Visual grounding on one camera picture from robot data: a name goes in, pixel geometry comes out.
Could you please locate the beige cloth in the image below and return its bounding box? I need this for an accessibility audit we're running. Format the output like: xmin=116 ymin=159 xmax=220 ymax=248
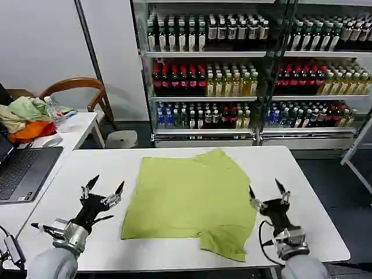
xmin=0 ymin=105 xmax=28 ymax=133

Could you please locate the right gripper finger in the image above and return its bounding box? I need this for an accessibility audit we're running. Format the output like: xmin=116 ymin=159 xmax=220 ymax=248
xmin=248 ymin=184 xmax=267 ymax=210
xmin=274 ymin=178 xmax=292 ymax=206

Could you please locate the white computer mouse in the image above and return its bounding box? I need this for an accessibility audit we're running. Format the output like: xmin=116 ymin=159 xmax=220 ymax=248
xmin=41 ymin=135 xmax=64 ymax=148

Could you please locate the black cable adapter box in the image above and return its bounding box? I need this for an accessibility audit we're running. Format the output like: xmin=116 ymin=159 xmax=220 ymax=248
xmin=0 ymin=225 xmax=27 ymax=273

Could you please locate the small white side table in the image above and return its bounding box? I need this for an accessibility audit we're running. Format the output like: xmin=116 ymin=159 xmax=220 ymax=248
xmin=0 ymin=111 xmax=106 ymax=152

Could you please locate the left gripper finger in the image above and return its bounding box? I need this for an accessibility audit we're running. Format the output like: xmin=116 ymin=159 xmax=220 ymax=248
xmin=100 ymin=180 xmax=126 ymax=208
xmin=80 ymin=174 xmax=101 ymax=201

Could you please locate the dark grey laptop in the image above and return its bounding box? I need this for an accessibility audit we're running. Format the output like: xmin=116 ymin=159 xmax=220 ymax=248
xmin=0 ymin=132 xmax=65 ymax=204

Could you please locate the blue and white packet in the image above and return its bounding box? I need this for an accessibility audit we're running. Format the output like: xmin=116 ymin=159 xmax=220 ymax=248
xmin=56 ymin=109 xmax=78 ymax=126

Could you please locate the pale green cloth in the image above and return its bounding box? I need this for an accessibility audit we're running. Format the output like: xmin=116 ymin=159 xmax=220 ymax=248
xmin=8 ymin=96 xmax=74 ymax=120

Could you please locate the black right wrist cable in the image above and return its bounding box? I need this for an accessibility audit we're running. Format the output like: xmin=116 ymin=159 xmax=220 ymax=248
xmin=257 ymin=220 xmax=287 ymax=266

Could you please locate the clear plastic water bottle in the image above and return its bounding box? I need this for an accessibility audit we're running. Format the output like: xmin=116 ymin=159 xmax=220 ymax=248
xmin=43 ymin=96 xmax=61 ymax=129

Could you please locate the shelf with bottles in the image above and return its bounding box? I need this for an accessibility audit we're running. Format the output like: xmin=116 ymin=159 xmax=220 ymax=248
xmin=261 ymin=0 xmax=372 ymax=149
xmin=130 ymin=0 xmax=274 ymax=148

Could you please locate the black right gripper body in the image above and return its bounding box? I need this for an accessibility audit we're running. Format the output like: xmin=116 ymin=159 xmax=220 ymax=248
xmin=259 ymin=198 xmax=295 ymax=234

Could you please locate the lime green shirt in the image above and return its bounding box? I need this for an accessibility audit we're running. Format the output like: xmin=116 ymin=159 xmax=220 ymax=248
xmin=120 ymin=148 xmax=257 ymax=263

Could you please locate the black pole stand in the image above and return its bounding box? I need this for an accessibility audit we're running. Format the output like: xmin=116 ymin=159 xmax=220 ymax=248
xmin=74 ymin=0 xmax=140 ymax=149

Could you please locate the wooden chair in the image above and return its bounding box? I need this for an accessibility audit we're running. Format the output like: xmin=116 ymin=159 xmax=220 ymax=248
xmin=38 ymin=77 xmax=110 ymax=137

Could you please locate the white metal frame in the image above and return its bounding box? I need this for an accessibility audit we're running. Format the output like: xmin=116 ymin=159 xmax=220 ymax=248
xmin=339 ymin=115 xmax=372 ymax=195

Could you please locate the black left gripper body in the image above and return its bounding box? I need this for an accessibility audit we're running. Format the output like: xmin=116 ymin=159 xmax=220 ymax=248
xmin=70 ymin=194 xmax=113 ymax=234

